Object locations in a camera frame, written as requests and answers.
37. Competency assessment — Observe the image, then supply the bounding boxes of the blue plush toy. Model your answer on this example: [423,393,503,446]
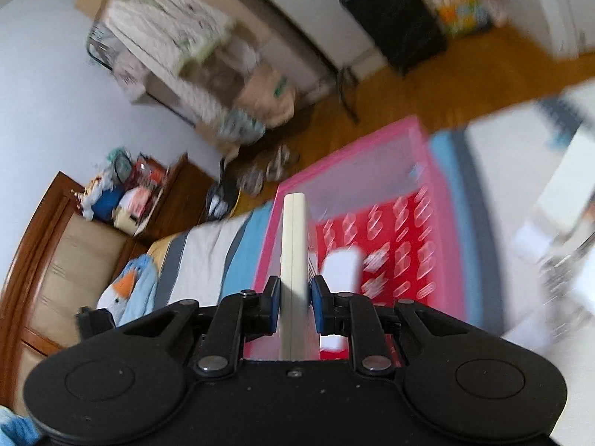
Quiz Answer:
[95,255,159,328]

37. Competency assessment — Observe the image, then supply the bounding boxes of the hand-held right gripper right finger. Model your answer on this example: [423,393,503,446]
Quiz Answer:
[311,275,469,378]

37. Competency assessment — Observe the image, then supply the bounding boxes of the white door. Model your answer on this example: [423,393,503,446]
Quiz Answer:
[504,0,595,59]

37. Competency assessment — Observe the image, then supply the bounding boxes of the small white rounded device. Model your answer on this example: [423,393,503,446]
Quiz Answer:
[318,248,364,351]

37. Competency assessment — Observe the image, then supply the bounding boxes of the colourful gift bag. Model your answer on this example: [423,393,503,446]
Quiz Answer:
[432,0,496,38]

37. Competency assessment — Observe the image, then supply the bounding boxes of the red glasses-print sheet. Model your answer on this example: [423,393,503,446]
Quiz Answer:
[315,185,444,363]

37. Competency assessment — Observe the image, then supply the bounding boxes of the white grey sneaker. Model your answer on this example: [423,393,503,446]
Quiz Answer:
[237,166,269,194]

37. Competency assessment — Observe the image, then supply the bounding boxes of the blue fluffy cloth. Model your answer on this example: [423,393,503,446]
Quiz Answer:
[0,406,42,446]

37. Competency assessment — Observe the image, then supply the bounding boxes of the small black object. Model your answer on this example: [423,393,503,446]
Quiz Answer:
[77,306,117,342]

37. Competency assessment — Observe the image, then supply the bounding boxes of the pile of assorted small goods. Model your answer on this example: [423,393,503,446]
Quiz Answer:
[77,146,170,237]

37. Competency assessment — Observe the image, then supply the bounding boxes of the blurred white grey object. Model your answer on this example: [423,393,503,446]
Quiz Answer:
[509,88,595,335]

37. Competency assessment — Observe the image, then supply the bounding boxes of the wooden nightstand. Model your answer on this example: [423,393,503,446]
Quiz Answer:
[135,153,221,242]

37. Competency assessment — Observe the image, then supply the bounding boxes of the beige shoe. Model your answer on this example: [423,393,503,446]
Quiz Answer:
[279,145,304,169]
[266,151,291,180]

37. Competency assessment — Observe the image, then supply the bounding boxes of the wooden padded headboard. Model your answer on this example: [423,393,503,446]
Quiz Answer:
[0,171,149,410]

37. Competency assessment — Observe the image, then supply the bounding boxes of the white green patterned bag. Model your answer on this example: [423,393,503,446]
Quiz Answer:
[216,107,268,145]

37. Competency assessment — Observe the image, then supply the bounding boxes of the cream remote control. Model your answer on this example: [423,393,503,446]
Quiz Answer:
[279,193,310,362]

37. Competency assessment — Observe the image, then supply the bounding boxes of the black suitcase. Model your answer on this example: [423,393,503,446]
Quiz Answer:
[339,0,449,75]

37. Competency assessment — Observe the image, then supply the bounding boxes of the large brown paper bag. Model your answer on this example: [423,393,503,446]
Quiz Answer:
[235,62,298,126]

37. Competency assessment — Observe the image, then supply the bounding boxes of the black metal clothes rack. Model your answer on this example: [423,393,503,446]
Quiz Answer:
[86,0,361,126]

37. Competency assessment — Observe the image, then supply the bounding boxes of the small brown paper bag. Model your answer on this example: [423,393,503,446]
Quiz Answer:
[194,118,242,159]

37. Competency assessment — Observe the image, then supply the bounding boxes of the striped blue white bedspread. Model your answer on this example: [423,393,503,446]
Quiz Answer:
[95,86,595,446]

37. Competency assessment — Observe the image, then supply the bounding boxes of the light hanging clothes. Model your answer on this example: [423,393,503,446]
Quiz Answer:
[102,0,235,72]

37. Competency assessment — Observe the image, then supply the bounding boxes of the pink cardboard box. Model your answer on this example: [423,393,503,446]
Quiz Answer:
[242,116,470,363]

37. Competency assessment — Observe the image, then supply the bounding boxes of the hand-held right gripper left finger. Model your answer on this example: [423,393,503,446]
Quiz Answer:
[123,275,282,380]

